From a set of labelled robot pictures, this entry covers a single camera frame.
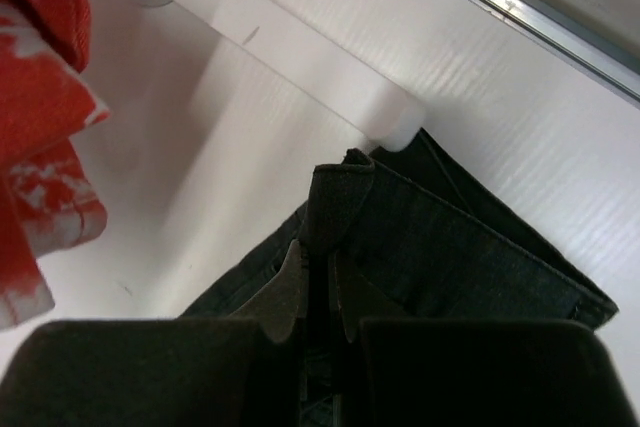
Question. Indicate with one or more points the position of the red white patterned garment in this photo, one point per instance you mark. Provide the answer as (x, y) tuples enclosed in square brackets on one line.
[(47, 203)]

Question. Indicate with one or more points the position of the black trousers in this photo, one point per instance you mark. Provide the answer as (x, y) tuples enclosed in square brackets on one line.
[(429, 236)]

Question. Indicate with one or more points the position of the white metal clothes rack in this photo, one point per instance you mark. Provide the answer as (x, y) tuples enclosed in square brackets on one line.
[(380, 109)]

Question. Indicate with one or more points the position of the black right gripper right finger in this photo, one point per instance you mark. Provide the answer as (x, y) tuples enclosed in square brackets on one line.
[(355, 298)]

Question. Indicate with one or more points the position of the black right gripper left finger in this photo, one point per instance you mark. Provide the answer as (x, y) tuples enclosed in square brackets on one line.
[(279, 307)]

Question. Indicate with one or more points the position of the aluminium table edge rail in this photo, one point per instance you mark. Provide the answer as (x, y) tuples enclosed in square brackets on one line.
[(525, 7)]

